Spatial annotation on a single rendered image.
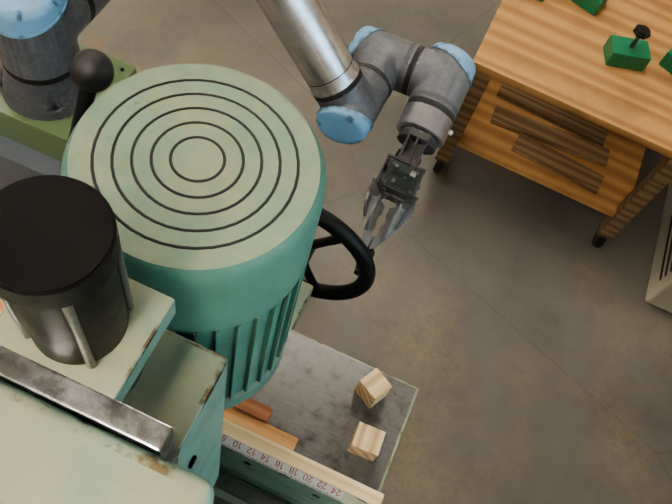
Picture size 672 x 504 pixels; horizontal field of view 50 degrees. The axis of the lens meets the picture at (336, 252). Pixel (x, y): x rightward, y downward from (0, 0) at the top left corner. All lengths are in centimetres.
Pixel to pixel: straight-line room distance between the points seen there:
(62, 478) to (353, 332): 173
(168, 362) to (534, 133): 197
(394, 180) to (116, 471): 89
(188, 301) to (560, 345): 187
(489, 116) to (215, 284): 198
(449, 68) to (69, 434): 102
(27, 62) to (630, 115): 146
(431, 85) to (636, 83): 100
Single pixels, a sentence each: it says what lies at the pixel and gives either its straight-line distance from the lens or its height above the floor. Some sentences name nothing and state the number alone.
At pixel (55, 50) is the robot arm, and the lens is 151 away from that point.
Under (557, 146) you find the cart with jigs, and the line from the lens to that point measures 239.
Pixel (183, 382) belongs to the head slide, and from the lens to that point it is 51.
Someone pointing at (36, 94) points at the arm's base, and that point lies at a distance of 158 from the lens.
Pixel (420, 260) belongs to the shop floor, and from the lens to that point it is 223.
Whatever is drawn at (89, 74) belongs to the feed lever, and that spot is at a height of 144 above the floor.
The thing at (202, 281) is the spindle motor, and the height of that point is 150.
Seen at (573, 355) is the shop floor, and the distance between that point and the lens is 228.
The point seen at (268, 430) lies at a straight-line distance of 100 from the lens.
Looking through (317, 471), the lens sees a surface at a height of 95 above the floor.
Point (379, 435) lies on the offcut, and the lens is 102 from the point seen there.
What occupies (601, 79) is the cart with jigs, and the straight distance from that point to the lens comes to 214.
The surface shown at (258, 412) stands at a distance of 100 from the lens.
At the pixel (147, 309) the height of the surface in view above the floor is 152.
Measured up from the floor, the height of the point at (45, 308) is 161.
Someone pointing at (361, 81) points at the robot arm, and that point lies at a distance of 121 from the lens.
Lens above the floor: 191
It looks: 61 degrees down
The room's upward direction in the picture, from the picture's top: 19 degrees clockwise
